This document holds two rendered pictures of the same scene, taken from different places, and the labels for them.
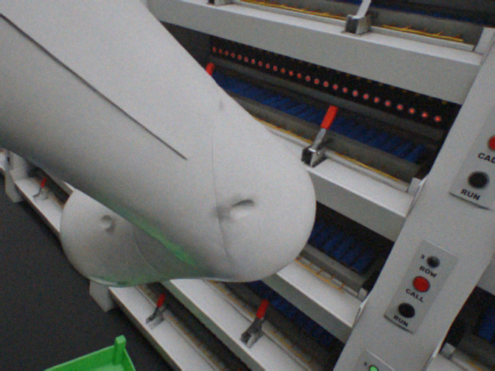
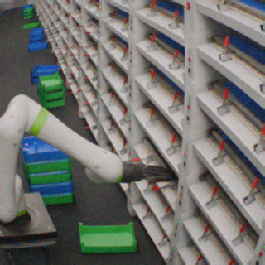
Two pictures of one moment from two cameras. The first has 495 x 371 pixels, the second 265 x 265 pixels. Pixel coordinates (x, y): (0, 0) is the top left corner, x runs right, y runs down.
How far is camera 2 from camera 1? 163 cm
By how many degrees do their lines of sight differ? 34
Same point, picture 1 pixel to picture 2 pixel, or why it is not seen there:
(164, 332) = (148, 223)
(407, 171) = not seen: hidden behind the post
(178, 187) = (89, 163)
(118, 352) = (129, 228)
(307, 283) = (171, 197)
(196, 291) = (154, 204)
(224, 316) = (159, 213)
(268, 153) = (103, 159)
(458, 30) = not seen: hidden behind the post
